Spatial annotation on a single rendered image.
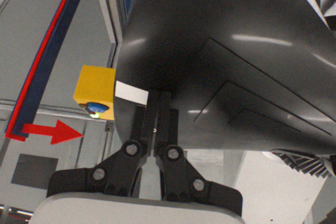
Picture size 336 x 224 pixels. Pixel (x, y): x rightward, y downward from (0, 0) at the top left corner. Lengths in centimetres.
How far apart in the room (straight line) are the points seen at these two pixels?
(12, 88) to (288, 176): 122
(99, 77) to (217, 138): 33
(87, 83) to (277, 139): 39
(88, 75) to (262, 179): 51
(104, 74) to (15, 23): 106
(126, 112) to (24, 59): 112
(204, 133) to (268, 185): 42
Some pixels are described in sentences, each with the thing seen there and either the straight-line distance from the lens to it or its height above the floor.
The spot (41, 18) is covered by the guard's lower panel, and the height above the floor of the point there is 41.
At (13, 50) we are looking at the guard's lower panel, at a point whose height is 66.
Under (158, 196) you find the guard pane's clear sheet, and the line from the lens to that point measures 90.
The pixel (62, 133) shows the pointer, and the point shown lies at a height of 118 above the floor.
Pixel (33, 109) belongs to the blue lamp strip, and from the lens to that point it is 22.
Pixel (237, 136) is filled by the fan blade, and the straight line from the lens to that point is 18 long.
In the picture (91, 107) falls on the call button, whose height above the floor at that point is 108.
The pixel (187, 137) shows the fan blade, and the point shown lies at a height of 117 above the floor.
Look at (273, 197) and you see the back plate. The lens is 62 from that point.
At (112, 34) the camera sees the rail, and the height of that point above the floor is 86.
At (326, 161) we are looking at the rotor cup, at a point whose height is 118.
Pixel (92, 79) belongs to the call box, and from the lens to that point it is 46.
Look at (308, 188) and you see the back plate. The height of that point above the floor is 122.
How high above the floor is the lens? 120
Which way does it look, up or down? 22 degrees down
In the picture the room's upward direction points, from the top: 175 degrees counter-clockwise
